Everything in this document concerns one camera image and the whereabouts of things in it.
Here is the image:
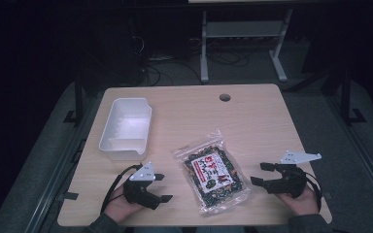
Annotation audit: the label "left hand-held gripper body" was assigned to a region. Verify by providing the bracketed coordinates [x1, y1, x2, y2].
[122, 161, 162, 211]

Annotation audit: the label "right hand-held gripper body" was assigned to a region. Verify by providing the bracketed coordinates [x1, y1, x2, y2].
[263, 150, 322, 199]

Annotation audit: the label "person's right hand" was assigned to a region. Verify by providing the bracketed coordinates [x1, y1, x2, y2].
[276, 185, 321, 216]

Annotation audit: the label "person's left hand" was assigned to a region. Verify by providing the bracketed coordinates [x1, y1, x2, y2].
[104, 183, 146, 224]

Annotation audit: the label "clear snack bag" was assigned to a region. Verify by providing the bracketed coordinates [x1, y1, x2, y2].
[173, 129, 253, 216]

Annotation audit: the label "white plastic bin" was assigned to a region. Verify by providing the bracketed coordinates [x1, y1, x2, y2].
[98, 97, 153, 162]

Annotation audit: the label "black table edge clamp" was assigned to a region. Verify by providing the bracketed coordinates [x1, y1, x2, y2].
[57, 191, 80, 202]

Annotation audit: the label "black metal stand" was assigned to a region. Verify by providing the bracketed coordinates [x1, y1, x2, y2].
[339, 64, 368, 126]
[63, 69, 85, 128]

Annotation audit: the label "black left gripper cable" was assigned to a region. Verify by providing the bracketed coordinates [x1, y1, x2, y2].
[99, 164, 143, 216]

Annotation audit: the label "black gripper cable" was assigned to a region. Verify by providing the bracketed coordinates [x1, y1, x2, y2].
[99, 164, 143, 216]
[304, 171, 323, 212]

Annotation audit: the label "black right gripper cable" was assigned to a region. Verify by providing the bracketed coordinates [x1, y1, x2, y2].
[304, 171, 323, 212]

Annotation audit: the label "black floor cables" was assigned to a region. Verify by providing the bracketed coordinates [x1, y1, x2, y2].
[137, 35, 205, 87]

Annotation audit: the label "white metal table frame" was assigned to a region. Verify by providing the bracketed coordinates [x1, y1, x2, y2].
[199, 8, 294, 84]

